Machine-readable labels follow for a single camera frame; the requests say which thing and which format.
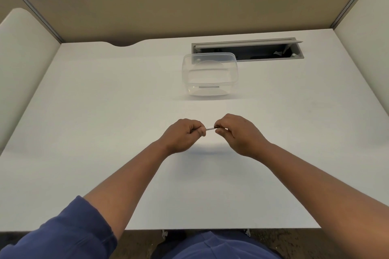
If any person's left forearm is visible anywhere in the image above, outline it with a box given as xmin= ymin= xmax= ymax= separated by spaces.
xmin=83 ymin=140 xmax=171 ymax=241

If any person's blue sleeve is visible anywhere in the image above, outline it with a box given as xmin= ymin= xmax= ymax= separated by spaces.
xmin=0 ymin=196 xmax=118 ymax=259

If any person's blue clothing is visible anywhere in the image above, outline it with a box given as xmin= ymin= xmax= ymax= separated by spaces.
xmin=155 ymin=230 xmax=284 ymax=259

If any grey desk cable tray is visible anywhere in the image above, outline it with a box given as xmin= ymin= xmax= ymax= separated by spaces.
xmin=191 ymin=37 xmax=304 ymax=62

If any person's right hand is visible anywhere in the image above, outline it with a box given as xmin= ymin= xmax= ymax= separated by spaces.
xmin=214 ymin=113 xmax=272 ymax=159

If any clear plastic container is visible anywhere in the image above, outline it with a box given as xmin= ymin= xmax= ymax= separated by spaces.
xmin=182 ymin=52 xmax=240 ymax=97

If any person's right forearm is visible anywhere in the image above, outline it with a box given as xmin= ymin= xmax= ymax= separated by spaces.
xmin=258 ymin=143 xmax=389 ymax=259

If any person's left hand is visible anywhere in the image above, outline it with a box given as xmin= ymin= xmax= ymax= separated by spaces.
xmin=158 ymin=119 xmax=207 ymax=155

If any cream side divider panel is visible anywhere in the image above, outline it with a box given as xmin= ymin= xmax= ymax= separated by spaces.
xmin=0 ymin=8 xmax=61 ymax=154
xmin=334 ymin=0 xmax=389 ymax=117

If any beige desk partition panel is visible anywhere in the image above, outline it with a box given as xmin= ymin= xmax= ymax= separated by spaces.
xmin=0 ymin=0 xmax=383 ymax=47

